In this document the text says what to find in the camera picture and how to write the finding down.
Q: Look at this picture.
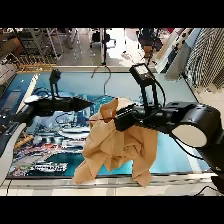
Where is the tan shirt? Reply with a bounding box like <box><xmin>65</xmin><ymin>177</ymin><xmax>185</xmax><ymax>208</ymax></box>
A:
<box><xmin>71</xmin><ymin>97</ymin><xmax>160</xmax><ymax>188</ymax></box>

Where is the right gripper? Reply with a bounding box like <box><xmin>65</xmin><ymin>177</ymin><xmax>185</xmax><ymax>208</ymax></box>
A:
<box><xmin>113</xmin><ymin>105</ymin><xmax>145</xmax><ymax>132</ymax></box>

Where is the black cable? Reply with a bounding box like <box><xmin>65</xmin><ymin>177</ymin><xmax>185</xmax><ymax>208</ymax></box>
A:
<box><xmin>194</xmin><ymin>184</ymin><xmax>224</xmax><ymax>197</ymax></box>
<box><xmin>168</xmin><ymin>131</ymin><xmax>210</xmax><ymax>162</ymax></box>

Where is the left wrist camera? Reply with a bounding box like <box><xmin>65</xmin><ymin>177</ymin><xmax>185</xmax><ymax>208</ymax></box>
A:
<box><xmin>48</xmin><ymin>68</ymin><xmax>63</xmax><ymax>99</ymax></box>

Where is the checked shirt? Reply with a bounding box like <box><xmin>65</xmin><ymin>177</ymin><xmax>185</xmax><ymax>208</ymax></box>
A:
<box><xmin>185</xmin><ymin>27</ymin><xmax>224</xmax><ymax>92</ymax></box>

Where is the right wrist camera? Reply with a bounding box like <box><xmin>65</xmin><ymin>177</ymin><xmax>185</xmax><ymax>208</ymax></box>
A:
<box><xmin>128</xmin><ymin>62</ymin><xmax>160</xmax><ymax>111</ymax></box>

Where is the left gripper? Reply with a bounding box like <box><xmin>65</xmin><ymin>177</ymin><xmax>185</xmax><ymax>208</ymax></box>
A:
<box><xmin>35</xmin><ymin>96</ymin><xmax>75</xmax><ymax>117</ymax></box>

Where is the grey clothes hanger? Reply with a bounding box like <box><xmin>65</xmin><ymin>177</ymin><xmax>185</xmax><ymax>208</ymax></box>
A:
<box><xmin>90</xmin><ymin>64</ymin><xmax>113</xmax><ymax>99</ymax></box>

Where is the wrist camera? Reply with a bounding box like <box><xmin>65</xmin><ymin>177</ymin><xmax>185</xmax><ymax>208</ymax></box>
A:
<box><xmin>128</xmin><ymin>62</ymin><xmax>160</xmax><ymax>111</ymax></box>
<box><xmin>48</xmin><ymin>68</ymin><xmax>63</xmax><ymax>99</ymax></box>

